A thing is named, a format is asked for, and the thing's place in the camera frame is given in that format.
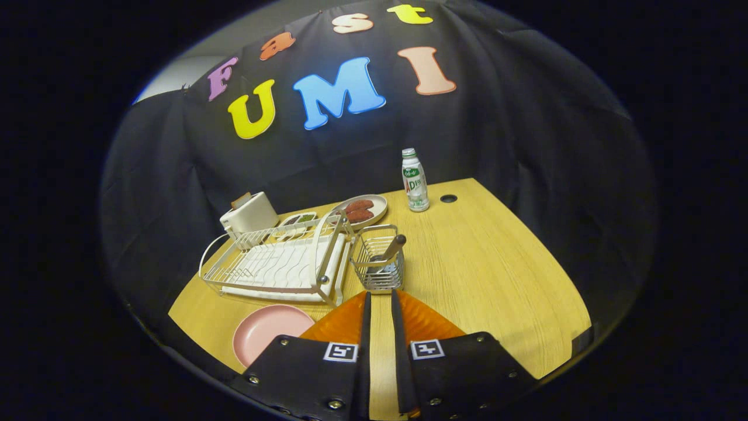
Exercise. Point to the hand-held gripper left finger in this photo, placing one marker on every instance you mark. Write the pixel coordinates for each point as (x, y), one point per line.
(364, 374)

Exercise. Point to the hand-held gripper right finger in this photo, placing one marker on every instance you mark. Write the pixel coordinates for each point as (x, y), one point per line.
(402, 374)

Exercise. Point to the pink plate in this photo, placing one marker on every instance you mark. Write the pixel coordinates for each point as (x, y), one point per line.
(263, 333)

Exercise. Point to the beige plate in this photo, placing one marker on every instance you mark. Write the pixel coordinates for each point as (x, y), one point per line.
(380, 209)

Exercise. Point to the red meat slice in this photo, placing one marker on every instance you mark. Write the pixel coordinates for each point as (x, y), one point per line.
(359, 205)
(360, 216)

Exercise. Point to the white divided bean tray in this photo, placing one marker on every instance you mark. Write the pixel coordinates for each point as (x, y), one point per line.
(295, 221)

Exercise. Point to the white green drink bottle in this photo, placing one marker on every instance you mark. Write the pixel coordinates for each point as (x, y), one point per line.
(415, 187)

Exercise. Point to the white toaster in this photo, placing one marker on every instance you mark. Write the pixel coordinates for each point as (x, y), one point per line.
(251, 216)

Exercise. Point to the toast slice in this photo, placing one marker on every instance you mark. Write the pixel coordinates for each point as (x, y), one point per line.
(241, 200)

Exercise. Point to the black backdrop cloth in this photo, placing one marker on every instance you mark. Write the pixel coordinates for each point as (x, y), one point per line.
(526, 146)

